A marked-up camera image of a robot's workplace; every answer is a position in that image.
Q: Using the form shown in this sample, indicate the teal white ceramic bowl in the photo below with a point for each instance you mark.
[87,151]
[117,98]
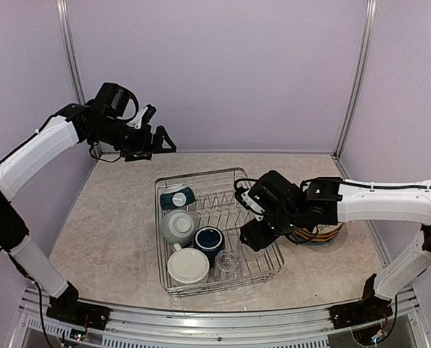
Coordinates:
[176,197]

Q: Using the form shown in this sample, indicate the clear glass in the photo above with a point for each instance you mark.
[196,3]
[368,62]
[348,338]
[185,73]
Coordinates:
[228,265]

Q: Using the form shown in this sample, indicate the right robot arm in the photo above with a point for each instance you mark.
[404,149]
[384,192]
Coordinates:
[281,208]

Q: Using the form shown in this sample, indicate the grey striped ceramic bowl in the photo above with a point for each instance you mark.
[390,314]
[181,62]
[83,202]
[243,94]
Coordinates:
[179,226]

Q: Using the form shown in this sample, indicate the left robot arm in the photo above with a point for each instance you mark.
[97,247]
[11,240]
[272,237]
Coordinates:
[69,127]

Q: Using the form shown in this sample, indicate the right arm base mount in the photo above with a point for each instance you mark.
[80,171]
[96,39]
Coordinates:
[369,308]

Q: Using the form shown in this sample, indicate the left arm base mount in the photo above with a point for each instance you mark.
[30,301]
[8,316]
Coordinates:
[69,309]

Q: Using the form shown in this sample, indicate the aluminium front rail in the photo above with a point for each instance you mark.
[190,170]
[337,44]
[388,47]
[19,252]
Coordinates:
[132,326]

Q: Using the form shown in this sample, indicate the cream bird pattern plate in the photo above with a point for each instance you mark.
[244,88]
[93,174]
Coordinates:
[327,229]

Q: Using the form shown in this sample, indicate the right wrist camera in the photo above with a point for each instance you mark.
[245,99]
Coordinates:
[267,194]

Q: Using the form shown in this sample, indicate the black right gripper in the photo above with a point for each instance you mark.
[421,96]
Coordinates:
[256,239]

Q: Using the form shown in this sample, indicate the left aluminium corner post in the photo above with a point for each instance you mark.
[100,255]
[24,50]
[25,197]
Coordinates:
[69,49]

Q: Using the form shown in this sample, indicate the yellow polka dot plate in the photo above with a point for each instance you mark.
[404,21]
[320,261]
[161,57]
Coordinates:
[316,237]

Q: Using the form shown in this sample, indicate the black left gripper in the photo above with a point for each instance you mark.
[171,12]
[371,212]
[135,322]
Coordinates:
[144,147]

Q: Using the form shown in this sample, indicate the aluminium corner post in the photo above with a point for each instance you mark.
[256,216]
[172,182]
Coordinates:
[69,49]
[358,79]

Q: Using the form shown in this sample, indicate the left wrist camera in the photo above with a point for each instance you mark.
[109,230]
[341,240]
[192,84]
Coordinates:
[112,99]

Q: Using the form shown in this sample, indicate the blue polka dot plate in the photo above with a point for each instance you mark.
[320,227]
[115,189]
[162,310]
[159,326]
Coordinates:
[318,243]

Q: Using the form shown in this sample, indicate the metal wire dish rack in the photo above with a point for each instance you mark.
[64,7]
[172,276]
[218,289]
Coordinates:
[201,210]

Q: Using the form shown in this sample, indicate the dark blue mug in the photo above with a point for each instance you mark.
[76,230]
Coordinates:
[210,241]

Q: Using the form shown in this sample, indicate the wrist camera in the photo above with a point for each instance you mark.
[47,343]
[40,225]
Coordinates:
[267,194]
[112,99]

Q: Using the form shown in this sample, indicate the right aluminium corner post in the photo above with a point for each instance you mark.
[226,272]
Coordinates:
[358,79]

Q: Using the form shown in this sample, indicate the white ceramic mug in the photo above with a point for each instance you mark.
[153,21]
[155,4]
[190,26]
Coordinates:
[188,266]

